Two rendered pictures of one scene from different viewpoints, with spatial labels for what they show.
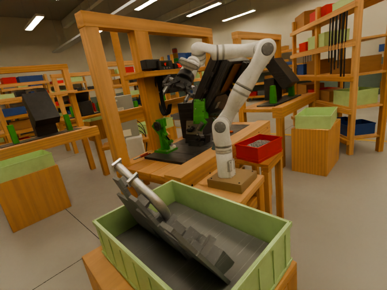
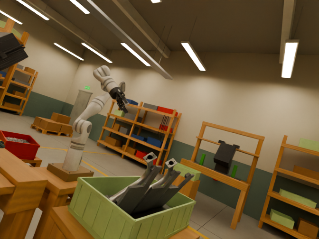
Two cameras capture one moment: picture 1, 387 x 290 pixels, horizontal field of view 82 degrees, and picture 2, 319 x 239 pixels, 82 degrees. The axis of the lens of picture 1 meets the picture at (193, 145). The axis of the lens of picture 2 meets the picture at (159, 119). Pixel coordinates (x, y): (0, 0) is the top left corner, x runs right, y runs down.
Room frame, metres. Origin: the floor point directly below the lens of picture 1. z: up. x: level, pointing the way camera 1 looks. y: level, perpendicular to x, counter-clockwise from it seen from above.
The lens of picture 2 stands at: (0.96, 1.13, 1.30)
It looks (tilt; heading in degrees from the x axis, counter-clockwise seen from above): 4 degrees up; 258
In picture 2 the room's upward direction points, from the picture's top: 19 degrees clockwise
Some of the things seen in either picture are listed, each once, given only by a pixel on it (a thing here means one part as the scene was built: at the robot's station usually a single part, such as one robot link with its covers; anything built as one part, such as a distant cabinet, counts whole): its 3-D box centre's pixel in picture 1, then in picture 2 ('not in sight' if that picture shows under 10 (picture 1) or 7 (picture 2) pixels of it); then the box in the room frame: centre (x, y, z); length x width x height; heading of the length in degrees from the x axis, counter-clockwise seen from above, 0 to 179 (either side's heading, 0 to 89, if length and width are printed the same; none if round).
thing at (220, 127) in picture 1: (222, 133); (81, 132); (1.17, -0.16, 1.14); 0.09 x 0.09 x 0.17; 72
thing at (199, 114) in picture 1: (201, 110); not in sight; (1.90, -0.11, 1.17); 0.13 x 0.12 x 0.20; 140
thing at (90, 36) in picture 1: (172, 90); not in sight; (2.19, 0.12, 1.36); 1.49 x 0.09 x 0.97; 140
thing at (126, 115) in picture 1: (169, 104); not in sight; (2.23, 0.18, 1.23); 1.30 x 0.05 x 0.09; 140
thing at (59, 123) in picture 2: not in sight; (55, 123); (3.17, -6.56, 0.37); 1.20 x 0.80 x 0.74; 53
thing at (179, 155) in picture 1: (204, 139); not in sight; (2.00, -0.11, 0.89); 1.10 x 0.42 x 0.02; 140
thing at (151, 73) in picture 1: (172, 72); not in sight; (2.16, 0.09, 1.52); 0.90 x 0.25 x 0.04; 140
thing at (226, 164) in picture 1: (224, 160); (73, 156); (1.16, -0.16, 0.98); 0.09 x 0.09 x 0.17; 53
